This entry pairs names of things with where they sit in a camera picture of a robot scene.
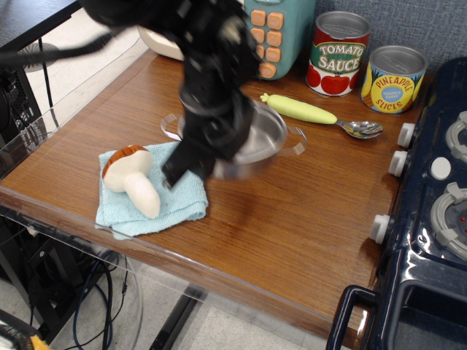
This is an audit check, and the black desk at left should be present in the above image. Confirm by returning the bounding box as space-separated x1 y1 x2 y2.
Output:
0 0 94 63

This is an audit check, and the pineapple slices can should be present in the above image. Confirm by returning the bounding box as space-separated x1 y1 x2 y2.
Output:
360 45 428 114

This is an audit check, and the tomato sauce can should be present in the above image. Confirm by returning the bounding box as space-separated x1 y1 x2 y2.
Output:
306 11 371 96

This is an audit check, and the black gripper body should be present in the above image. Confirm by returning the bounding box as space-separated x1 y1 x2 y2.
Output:
182 94 255 160

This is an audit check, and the blue cable under table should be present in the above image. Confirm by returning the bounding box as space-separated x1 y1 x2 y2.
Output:
72 251 128 350

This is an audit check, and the light blue folded cloth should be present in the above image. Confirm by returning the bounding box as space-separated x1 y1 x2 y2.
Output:
96 141 209 240

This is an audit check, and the toy microwave oven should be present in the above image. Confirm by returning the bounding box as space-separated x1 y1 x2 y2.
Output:
138 1 314 88

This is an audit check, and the dark blue toy stove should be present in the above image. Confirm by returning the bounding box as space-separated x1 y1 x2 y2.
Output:
326 58 466 349

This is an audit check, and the plush toy mushroom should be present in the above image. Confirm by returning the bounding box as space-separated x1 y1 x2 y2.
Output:
101 145 161 219

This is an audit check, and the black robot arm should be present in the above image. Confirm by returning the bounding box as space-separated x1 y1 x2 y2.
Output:
80 1 260 188

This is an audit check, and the metal pot with handles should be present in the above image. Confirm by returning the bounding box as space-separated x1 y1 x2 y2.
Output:
160 100 308 179

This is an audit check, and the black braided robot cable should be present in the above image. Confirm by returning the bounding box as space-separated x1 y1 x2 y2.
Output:
0 32 114 66

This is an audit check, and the spoon with green handle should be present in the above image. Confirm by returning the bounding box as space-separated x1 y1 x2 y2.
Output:
260 93 384 139

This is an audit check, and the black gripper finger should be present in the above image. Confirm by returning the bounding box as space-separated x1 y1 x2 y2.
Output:
193 156 216 179
162 141 204 189

